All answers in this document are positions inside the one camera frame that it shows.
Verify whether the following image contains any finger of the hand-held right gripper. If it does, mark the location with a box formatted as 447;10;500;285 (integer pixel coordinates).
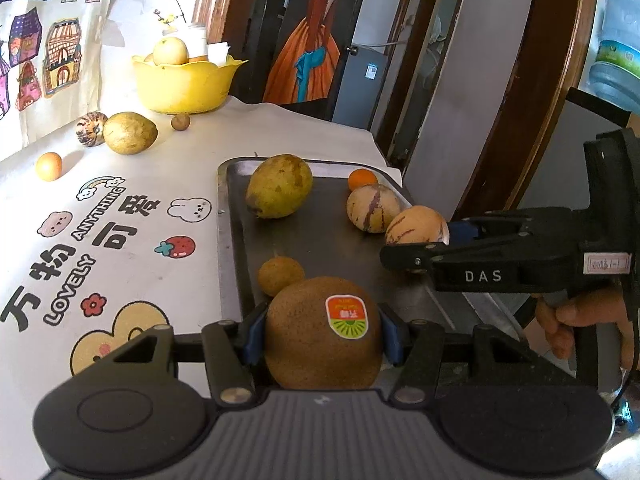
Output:
448;206;586;246
380;242;451;273

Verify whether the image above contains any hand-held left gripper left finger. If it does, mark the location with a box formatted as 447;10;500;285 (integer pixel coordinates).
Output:
100;302;268;408

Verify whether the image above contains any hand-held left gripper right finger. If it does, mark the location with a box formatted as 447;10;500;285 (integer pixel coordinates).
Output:
379;304;548;408

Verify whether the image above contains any tan striped pepino melon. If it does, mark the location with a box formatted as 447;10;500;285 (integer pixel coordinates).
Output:
347;184;402;234
385;206;449;247

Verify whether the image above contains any brown kiwi with sticker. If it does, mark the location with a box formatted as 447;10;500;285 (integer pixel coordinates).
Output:
265;276;383;390

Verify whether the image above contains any metal baking tray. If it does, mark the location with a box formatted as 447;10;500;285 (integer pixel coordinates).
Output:
216;157;526;341

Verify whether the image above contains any small orange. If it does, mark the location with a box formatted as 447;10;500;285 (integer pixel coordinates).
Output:
36;152;63;181
348;169;379;192

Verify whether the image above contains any large yellow-green mango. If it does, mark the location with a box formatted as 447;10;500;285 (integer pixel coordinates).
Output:
245;154;314;219

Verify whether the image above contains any small yellow-green mango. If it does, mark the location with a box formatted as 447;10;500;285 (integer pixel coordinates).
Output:
103;112;159;156

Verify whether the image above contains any dark striped pepino melon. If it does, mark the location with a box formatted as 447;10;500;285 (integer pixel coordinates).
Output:
75;111;108;147

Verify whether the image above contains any person's right hand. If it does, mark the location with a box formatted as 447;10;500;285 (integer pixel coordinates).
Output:
535;290;636;371

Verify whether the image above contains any grey appliance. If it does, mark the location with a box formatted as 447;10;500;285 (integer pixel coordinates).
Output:
330;42;391;131

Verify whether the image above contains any white printed tablecloth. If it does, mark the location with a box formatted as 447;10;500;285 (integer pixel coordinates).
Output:
0;95;403;461

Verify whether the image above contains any blue water jug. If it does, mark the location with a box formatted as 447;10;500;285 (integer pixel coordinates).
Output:
587;60;640;111
597;0;640;68

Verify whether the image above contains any painting of figure in orange dress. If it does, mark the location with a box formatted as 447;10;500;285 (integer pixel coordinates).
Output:
262;0;351;106

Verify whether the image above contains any yellow plastic bowl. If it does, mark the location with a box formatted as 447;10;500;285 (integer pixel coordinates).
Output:
132;55;249;115

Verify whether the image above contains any pale yellow pear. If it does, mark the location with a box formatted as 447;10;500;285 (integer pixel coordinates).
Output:
153;36;190;66

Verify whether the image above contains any yellow flower twig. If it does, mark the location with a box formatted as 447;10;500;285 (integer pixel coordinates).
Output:
152;0;188;28

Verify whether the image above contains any coloured houses drawing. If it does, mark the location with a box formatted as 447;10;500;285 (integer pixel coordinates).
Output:
0;0;118;161

